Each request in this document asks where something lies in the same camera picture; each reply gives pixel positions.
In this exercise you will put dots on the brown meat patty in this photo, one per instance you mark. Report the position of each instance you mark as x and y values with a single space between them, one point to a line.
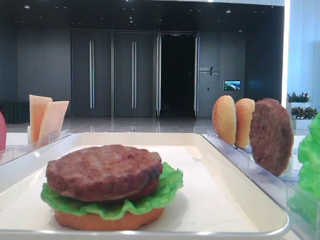
271 136
109 172

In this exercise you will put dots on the green lettuce leaf on tray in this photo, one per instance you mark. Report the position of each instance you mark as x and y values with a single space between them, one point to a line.
170 181

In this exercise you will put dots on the orange cheese slice right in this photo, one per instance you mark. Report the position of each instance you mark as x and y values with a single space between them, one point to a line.
53 118

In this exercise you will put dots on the orange cheese slice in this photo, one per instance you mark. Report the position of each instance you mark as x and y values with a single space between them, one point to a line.
37 107
53 118

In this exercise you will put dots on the orange cheese slice left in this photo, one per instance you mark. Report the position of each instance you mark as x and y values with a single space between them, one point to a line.
37 107

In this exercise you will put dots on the bottom bun slice under lettuce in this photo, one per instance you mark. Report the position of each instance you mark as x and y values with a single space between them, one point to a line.
94 222

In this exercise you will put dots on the red tomato slice upright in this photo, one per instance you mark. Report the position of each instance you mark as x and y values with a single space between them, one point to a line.
3 132

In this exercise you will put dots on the green lettuce leaf upright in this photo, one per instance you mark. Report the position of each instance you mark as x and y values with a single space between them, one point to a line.
309 175

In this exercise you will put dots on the tan bun slice inner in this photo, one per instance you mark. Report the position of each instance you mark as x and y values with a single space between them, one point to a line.
224 119

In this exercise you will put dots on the tan bun slice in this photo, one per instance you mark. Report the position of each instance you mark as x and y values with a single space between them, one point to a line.
244 109
224 119

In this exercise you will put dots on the dark double door middle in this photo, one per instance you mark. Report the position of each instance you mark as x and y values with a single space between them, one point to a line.
134 74

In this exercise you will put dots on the dark double door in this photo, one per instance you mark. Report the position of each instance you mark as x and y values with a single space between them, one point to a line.
91 73
134 74

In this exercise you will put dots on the tan bun slice outer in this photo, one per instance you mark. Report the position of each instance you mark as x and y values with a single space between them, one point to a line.
244 109

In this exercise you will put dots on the white rectangular metal tray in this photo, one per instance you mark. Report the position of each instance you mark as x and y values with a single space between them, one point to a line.
217 201

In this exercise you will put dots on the dark double door left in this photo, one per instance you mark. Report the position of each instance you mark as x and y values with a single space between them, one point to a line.
91 73

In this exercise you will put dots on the potted flower planter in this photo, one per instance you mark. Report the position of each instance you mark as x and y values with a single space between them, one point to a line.
300 109

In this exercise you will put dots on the clear acrylic rack left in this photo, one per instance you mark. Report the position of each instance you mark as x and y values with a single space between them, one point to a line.
18 144

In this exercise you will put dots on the clear acrylic rack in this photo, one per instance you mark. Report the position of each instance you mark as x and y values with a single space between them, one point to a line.
18 144
280 189

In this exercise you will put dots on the clear acrylic rack right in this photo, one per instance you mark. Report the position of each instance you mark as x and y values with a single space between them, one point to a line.
280 189

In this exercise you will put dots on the wall display screen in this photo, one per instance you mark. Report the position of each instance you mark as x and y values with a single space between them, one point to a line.
232 85

